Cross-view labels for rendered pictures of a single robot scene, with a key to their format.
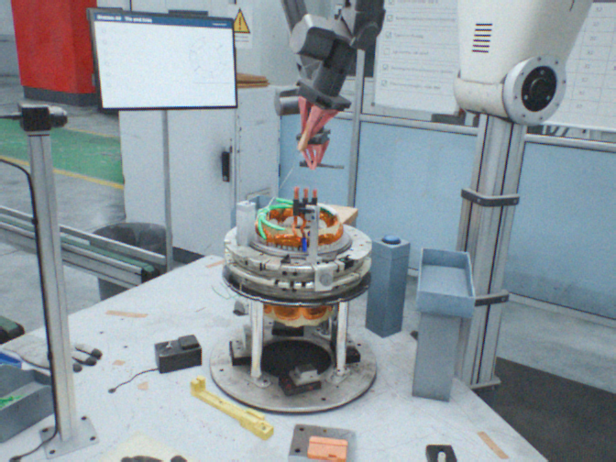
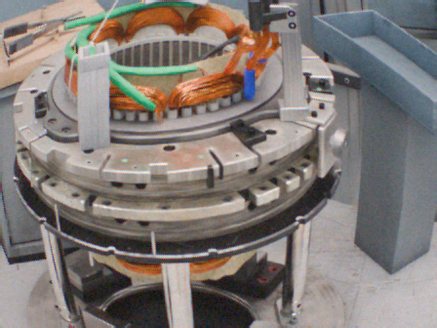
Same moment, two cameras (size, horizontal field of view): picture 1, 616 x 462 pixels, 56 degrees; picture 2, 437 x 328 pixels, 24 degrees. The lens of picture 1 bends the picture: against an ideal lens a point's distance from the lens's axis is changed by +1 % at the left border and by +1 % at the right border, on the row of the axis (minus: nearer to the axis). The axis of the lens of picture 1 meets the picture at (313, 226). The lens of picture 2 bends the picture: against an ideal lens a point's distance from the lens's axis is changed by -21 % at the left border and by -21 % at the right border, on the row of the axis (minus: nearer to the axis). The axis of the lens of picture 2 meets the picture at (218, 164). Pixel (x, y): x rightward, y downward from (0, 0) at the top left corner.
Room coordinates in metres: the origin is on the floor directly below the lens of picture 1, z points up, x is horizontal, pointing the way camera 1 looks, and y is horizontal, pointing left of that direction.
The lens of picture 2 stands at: (0.42, 0.62, 1.57)
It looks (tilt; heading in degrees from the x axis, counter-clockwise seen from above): 31 degrees down; 319
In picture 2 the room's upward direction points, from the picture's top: 1 degrees counter-clockwise
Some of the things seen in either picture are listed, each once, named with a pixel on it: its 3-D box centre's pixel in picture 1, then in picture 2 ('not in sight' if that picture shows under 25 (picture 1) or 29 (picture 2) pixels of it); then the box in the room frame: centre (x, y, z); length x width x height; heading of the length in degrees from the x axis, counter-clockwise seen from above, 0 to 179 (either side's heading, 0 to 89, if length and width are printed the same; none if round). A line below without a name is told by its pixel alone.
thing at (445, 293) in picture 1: (437, 330); (404, 152); (1.11, -0.28, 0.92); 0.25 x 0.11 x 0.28; 169
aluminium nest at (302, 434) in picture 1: (323, 445); not in sight; (0.88, -0.04, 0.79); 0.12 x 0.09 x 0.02; 85
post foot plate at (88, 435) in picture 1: (69, 435); not in sight; (0.89, 0.44, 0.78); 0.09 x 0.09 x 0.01; 35
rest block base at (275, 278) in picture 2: (345, 350); (244, 274); (1.19, -0.09, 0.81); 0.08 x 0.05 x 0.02; 18
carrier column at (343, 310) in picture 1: (341, 335); (297, 244); (1.10, -0.07, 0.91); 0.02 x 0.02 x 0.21
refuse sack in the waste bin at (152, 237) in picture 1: (133, 268); not in sight; (2.59, 0.88, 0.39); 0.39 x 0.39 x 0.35
